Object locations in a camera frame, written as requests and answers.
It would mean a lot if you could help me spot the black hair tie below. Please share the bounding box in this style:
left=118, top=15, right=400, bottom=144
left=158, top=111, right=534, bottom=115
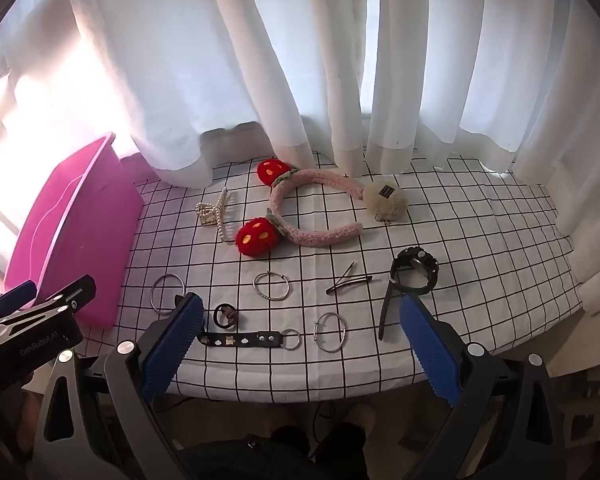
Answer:
left=213, top=302, right=241, bottom=332

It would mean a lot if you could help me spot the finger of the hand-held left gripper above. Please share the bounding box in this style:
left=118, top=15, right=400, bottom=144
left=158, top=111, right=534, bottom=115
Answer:
left=30, top=275, right=97, bottom=322
left=2, top=280, right=37, bottom=312

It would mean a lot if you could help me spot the pearl hair claw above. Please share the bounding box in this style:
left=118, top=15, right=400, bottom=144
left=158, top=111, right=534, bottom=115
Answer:
left=196, top=187, right=232, bottom=244

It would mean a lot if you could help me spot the silver bangle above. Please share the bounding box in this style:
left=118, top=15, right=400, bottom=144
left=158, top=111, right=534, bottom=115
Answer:
left=313, top=311, right=349, bottom=353
left=252, top=270, right=290, bottom=303
left=151, top=273, right=186, bottom=316

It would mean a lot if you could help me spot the pink plastic box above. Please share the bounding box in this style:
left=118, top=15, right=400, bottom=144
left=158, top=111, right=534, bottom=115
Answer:
left=2, top=131, right=146, bottom=331

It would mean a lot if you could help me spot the white sheer curtain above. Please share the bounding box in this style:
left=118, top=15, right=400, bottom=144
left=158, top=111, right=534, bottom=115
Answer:
left=0, top=0, right=600, bottom=376

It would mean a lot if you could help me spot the pink fluffy strawberry headband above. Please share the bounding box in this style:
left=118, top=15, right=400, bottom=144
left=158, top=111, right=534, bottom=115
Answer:
left=236, top=159, right=365, bottom=260

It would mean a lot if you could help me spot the beige pom-pom keychain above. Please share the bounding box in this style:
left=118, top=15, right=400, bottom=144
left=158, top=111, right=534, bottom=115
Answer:
left=362, top=179, right=410, bottom=225

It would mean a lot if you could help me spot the black strap with key ring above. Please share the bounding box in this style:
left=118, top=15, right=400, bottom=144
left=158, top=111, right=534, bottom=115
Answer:
left=200, top=327, right=302, bottom=352

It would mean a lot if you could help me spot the person's foot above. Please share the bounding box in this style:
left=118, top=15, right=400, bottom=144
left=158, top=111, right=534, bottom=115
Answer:
left=337, top=402, right=378, bottom=431

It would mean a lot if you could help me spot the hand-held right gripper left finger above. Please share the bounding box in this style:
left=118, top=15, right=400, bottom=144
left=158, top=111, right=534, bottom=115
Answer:
left=30, top=292, right=206, bottom=480

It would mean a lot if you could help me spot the black hair clip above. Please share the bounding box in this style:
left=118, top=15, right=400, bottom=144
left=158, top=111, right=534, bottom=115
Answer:
left=326, top=261, right=373, bottom=296

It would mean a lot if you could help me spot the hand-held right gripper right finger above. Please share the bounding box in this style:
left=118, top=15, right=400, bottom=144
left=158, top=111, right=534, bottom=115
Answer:
left=399, top=296, right=571, bottom=480

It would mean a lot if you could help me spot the black wristwatch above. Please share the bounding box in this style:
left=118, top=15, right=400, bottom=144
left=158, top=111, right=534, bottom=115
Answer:
left=378, top=246, right=439, bottom=342

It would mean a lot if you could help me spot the white black checked cloth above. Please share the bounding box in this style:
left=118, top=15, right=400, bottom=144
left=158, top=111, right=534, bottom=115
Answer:
left=77, top=152, right=583, bottom=403

